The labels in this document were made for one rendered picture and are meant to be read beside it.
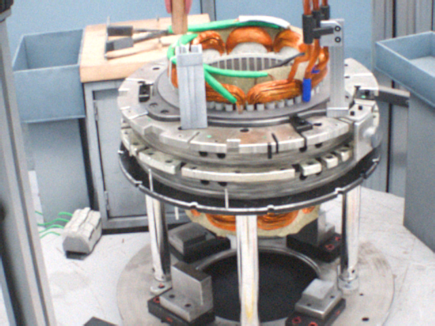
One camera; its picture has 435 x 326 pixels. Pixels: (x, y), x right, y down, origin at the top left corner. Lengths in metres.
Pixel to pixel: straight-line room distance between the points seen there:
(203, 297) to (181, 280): 0.04
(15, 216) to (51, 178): 0.76
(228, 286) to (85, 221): 0.25
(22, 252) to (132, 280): 0.62
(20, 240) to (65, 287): 0.65
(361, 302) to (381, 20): 0.52
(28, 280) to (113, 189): 0.72
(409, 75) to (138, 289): 0.48
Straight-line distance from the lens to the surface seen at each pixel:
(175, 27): 0.95
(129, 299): 1.24
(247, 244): 1.05
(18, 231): 0.66
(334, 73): 1.00
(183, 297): 1.17
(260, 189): 1.01
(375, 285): 1.25
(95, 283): 1.32
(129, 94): 1.11
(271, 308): 1.24
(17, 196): 0.65
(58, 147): 1.39
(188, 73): 0.98
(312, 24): 0.96
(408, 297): 1.26
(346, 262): 1.22
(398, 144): 1.57
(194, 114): 1.00
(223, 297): 1.26
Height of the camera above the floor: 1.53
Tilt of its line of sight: 28 degrees down
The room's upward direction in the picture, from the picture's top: 4 degrees counter-clockwise
